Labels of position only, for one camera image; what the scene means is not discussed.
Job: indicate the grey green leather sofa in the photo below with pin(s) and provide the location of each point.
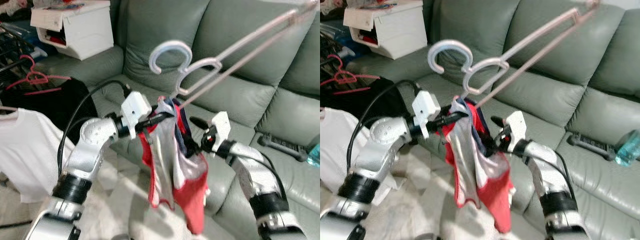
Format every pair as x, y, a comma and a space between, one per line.
550, 85
240, 100

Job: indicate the red clothes hanger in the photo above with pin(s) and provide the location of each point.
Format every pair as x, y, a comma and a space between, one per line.
345, 77
32, 79

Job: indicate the red and white garment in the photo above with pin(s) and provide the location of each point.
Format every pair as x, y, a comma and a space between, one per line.
192, 195
500, 195

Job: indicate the black metal clothes rack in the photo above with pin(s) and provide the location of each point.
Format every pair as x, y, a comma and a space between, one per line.
330, 47
12, 47

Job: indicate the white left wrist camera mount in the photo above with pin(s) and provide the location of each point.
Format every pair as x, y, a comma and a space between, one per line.
425, 106
134, 107

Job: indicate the white t-shirt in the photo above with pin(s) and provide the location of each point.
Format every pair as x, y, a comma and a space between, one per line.
335, 150
25, 150

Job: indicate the black garment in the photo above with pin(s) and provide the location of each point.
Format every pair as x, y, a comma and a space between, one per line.
385, 100
65, 102

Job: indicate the white open box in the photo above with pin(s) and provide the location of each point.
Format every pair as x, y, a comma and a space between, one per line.
85, 30
400, 27

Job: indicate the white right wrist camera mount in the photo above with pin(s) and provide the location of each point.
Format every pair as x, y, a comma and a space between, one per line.
221, 127
517, 127

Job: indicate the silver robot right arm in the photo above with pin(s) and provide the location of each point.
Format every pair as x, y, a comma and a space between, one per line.
255, 175
547, 172

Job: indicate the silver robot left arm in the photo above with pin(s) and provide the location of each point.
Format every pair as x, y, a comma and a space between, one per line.
380, 140
90, 140

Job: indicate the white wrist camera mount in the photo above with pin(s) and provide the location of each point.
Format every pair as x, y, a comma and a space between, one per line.
425, 106
517, 127
221, 127
134, 107

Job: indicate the clear plastic water bottle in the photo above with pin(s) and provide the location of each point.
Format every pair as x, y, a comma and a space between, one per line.
629, 149
314, 155

